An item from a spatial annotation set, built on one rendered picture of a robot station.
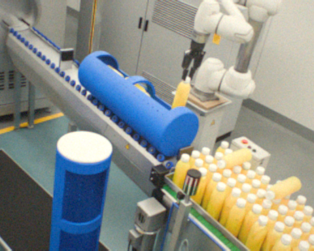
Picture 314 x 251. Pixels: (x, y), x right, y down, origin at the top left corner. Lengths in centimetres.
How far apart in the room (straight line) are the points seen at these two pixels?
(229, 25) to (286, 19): 296
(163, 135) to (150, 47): 239
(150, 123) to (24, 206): 126
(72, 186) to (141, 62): 241
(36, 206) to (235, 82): 162
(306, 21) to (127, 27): 191
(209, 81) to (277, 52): 231
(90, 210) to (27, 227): 56
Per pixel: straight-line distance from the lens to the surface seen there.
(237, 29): 213
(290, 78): 514
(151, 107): 235
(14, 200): 324
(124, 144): 258
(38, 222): 307
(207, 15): 216
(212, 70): 292
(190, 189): 181
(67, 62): 330
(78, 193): 260
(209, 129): 307
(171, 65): 440
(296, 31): 503
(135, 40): 472
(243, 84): 289
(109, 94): 259
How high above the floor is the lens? 227
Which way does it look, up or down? 30 degrees down
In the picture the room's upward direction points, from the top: 12 degrees clockwise
